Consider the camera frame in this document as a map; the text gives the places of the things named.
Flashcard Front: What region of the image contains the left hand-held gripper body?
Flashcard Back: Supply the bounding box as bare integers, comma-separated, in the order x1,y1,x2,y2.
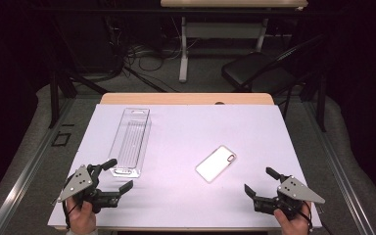
57,163,121,214

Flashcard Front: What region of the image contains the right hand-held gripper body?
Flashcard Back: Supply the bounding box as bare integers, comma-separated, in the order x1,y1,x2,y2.
253,174,326,220

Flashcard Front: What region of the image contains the clear plastic storage bin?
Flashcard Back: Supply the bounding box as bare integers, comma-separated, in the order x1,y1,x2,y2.
107,107,152,179

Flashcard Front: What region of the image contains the iridescent clear phone case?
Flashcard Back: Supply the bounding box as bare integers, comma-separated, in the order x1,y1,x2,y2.
194,145,238,184

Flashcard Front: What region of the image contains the person's right hand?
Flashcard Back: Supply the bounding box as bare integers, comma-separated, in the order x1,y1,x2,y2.
273,202,312,235

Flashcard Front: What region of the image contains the person's left hand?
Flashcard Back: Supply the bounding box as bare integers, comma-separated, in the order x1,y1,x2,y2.
66,197,98,235

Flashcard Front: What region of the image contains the white table cover board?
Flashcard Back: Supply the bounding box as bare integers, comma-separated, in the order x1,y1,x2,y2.
47,103,323,229

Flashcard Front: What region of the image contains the black metal stand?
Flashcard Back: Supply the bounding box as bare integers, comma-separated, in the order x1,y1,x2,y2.
47,16,111,129
316,74,327,133

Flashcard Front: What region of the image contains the light wooden table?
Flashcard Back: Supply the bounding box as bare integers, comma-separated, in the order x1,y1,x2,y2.
52,92,323,233

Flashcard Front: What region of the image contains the black folding chair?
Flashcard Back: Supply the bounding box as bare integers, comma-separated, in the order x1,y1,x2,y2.
220,33,327,120

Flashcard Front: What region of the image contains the white-legged background desk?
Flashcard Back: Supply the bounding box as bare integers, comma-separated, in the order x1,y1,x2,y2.
160,0,308,83

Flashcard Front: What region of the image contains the right hand-held gripper cable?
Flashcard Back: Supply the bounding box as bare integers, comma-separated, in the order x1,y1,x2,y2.
298,199,334,235

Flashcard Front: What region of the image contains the hand-held gripper cable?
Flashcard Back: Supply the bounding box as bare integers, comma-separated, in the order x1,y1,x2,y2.
62,182,79,230
298,199,334,235

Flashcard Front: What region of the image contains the left hand-held gripper cable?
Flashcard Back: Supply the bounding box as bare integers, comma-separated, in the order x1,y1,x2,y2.
62,182,79,230

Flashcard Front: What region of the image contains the metal floor rail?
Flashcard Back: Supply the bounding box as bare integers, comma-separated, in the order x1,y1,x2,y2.
0,97,74,235
303,101,376,235

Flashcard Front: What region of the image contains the tangle of floor cables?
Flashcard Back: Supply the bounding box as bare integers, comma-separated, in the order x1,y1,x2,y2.
104,16,200,82

